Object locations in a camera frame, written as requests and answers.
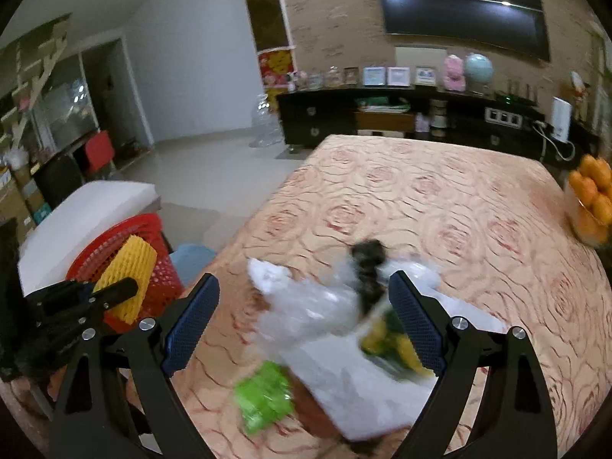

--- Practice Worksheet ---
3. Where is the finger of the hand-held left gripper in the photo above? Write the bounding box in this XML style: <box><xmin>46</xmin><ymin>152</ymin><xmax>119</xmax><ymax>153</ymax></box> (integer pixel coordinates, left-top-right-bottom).
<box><xmin>28</xmin><ymin>277</ymin><xmax>139</xmax><ymax>345</ymax></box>

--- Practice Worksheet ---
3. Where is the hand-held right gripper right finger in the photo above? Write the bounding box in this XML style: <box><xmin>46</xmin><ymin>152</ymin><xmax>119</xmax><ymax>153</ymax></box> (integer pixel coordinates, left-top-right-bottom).
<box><xmin>388</xmin><ymin>270</ymin><xmax>558</xmax><ymax>459</ymax></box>

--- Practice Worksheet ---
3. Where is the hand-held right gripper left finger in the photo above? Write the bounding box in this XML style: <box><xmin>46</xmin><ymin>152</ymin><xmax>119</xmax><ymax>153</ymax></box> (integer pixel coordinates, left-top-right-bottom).
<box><xmin>48</xmin><ymin>272</ymin><xmax>221</xmax><ymax>459</ymax></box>

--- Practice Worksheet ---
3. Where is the yellow foam fruit net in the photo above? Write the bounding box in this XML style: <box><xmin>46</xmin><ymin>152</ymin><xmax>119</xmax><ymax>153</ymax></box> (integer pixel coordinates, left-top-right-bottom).
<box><xmin>93</xmin><ymin>234</ymin><xmax>156</xmax><ymax>335</ymax></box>

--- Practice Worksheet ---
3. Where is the yellow green loofah scrubber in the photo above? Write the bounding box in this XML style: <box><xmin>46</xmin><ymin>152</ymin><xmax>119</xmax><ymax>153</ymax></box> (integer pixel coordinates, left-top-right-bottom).
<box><xmin>358</xmin><ymin>306</ymin><xmax>433</xmax><ymax>383</ymax></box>

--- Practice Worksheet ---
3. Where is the red plastic mesh basket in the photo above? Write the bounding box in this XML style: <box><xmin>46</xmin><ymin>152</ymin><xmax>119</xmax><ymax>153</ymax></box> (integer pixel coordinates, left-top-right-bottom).
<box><xmin>65</xmin><ymin>213</ymin><xmax>185</xmax><ymax>335</ymax></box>

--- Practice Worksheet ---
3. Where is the clear plastic bag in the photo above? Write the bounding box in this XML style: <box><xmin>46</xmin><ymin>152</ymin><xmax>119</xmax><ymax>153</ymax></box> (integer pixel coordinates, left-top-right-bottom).
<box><xmin>246</xmin><ymin>256</ymin><xmax>441</xmax><ymax>359</ymax></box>

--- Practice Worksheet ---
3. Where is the light blue plastic bag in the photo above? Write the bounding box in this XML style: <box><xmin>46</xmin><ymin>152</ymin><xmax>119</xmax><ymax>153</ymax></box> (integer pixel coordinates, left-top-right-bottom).
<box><xmin>169</xmin><ymin>244</ymin><xmax>216</xmax><ymax>288</ymax></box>

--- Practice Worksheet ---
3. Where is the white paper sheet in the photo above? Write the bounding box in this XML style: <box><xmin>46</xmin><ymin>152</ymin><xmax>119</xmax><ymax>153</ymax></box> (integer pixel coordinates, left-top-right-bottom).
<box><xmin>280</xmin><ymin>291</ymin><xmax>508</xmax><ymax>442</ymax></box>

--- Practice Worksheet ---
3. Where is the black crumpled plastic bag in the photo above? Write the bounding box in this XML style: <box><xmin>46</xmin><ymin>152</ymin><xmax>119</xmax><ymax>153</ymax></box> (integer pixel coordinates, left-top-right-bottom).
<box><xmin>349</xmin><ymin>240</ymin><xmax>388</xmax><ymax>319</ymax></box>

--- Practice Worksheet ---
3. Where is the green plastic wrapper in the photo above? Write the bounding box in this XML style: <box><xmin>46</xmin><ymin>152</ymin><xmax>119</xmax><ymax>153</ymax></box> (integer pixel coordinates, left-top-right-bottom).
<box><xmin>234</xmin><ymin>361</ymin><xmax>295</xmax><ymax>436</ymax></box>

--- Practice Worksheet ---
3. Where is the black chair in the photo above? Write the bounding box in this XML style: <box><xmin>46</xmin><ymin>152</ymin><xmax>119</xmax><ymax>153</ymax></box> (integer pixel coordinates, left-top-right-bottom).
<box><xmin>33</xmin><ymin>155</ymin><xmax>82</xmax><ymax>208</ymax></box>

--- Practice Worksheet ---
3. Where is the red chair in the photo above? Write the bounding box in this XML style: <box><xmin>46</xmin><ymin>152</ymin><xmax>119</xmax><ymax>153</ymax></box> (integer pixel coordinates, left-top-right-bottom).
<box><xmin>86</xmin><ymin>130</ymin><xmax>116</xmax><ymax>173</ymax></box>

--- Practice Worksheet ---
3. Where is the glass fruit bowl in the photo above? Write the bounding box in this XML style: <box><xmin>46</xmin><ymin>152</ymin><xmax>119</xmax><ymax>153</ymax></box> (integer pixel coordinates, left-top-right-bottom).
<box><xmin>564</xmin><ymin>186</ymin><xmax>612</xmax><ymax>250</ymax></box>

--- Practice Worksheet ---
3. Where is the wooden cabinet box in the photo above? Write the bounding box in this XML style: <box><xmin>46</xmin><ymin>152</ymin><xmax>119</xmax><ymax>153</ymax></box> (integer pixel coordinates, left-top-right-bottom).
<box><xmin>354</xmin><ymin>110</ymin><xmax>416</xmax><ymax>132</ymax></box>

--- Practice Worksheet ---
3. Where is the large clear water bottle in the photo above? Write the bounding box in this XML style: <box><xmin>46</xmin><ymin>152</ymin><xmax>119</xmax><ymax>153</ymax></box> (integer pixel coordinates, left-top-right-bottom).
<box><xmin>251</xmin><ymin>93</ymin><xmax>283</xmax><ymax>146</ymax></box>

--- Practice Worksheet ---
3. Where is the pile of oranges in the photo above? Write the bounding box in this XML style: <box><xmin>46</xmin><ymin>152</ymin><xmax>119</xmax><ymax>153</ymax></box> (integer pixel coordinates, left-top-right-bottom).
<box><xmin>568</xmin><ymin>153</ymin><xmax>612</xmax><ymax>248</ymax></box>

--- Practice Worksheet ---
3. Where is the green packet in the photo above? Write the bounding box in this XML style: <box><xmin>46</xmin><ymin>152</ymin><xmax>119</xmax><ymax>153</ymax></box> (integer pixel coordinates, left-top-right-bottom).
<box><xmin>356</xmin><ymin>97</ymin><xmax>412</xmax><ymax>111</ymax></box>

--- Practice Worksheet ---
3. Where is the white power strip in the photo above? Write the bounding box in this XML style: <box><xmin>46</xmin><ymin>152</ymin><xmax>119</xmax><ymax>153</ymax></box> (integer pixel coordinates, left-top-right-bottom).
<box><xmin>484</xmin><ymin>106</ymin><xmax>523</xmax><ymax>127</ymax></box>

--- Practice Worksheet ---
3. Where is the black television cabinet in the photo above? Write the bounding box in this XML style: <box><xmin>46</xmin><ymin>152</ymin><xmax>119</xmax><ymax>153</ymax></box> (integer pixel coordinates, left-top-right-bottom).
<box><xmin>276</xmin><ymin>86</ymin><xmax>603</xmax><ymax>163</ymax></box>

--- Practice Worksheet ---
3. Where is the black router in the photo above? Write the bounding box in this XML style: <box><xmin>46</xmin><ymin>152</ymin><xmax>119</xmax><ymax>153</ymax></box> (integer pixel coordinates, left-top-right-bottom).
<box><xmin>497</xmin><ymin>81</ymin><xmax>539</xmax><ymax>106</ymax></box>

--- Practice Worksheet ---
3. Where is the pink plush toy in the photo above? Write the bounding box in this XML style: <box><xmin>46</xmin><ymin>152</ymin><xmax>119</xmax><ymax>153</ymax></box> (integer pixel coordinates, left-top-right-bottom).
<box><xmin>442</xmin><ymin>55</ymin><xmax>468</xmax><ymax>91</ymax></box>

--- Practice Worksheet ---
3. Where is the pale blue globe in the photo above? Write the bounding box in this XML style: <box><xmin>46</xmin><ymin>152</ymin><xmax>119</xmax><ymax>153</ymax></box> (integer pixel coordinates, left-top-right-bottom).
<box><xmin>465</xmin><ymin>52</ymin><xmax>495</xmax><ymax>94</ymax></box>

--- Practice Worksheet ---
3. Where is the white board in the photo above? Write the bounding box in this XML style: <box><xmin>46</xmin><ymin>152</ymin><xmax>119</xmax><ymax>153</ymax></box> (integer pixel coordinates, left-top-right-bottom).
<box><xmin>395</xmin><ymin>46</ymin><xmax>448</xmax><ymax>70</ymax></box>

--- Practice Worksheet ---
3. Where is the red white figurine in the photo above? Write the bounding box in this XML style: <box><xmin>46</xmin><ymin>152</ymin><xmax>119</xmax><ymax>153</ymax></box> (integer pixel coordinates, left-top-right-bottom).
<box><xmin>569</xmin><ymin>72</ymin><xmax>589</xmax><ymax>120</ymax></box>

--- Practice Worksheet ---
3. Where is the black flat television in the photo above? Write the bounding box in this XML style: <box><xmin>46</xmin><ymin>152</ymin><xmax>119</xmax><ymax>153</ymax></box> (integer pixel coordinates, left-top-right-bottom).
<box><xmin>372</xmin><ymin>0</ymin><xmax>550</xmax><ymax>63</ymax></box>

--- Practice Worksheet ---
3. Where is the wooden wall shelf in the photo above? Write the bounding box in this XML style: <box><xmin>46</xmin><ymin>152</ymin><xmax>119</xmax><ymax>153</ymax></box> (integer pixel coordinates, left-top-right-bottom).
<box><xmin>0</xmin><ymin>14</ymin><xmax>72</xmax><ymax>154</ymax></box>

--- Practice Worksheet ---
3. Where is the white cable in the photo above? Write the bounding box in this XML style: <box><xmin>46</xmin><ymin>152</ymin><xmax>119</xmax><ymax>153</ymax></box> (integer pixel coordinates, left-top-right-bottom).
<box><xmin>535</xmin><ymin>122</ymin><xmax>577</xmax><ymax>163</ymax></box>

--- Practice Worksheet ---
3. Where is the white wall device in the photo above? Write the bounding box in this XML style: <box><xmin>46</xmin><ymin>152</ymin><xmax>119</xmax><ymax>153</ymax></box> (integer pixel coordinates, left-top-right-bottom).
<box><xmin>550</xmin><ymin>96</ymin><xmax>572</xmax><ymax>142</ymax></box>

